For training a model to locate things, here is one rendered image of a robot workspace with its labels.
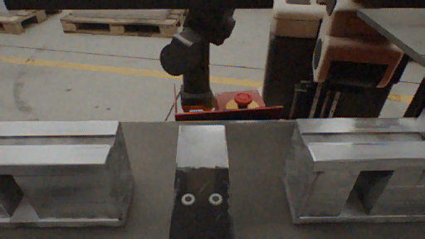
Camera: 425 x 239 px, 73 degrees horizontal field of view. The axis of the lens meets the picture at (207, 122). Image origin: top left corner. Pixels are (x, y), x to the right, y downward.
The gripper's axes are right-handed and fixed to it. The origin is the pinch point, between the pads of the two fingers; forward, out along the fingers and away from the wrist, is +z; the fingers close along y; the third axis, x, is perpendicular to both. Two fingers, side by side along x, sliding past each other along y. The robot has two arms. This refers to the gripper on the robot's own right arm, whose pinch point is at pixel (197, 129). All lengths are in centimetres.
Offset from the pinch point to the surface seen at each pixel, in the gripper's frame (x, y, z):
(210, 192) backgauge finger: -2.4, 45.0, -15.9
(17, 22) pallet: -166, -275, -7
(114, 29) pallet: -65, -258, -1
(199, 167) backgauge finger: -2.9, 42.9, -16.5
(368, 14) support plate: 26.0, 14.7, -24.7
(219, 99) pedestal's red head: 5.4, -2.4, -5.9
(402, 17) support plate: 30.4, 16.3, -24.4
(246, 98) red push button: 10.3, 2.7, -7.8
